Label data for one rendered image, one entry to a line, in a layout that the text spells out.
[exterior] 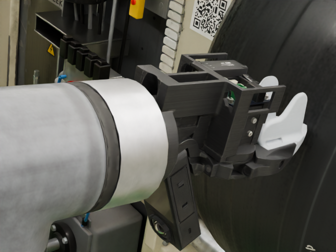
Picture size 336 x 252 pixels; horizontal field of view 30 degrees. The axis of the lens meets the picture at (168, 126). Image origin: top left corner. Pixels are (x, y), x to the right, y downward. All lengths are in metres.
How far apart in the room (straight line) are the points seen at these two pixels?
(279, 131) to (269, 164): 0.04
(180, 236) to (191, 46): 0.54
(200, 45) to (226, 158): 0.53
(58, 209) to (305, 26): 0.34
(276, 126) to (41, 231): 0.24
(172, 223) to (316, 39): 0.23
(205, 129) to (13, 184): 0.18
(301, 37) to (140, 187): 0.28
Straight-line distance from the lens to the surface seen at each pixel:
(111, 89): 0.42
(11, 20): 1.14
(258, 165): 0.51
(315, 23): 0.63
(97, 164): 0.39
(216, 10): 0.97
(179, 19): 1.05
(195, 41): 1.02
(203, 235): 0.99
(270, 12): 0.66
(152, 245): 1.03
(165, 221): 0.53
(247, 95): 0.47
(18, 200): 0.37
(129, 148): 0.40
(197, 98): 0.46
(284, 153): 0.55
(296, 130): 0.57
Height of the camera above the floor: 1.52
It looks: 28 degrees down
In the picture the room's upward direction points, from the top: 10 degrees clockwise
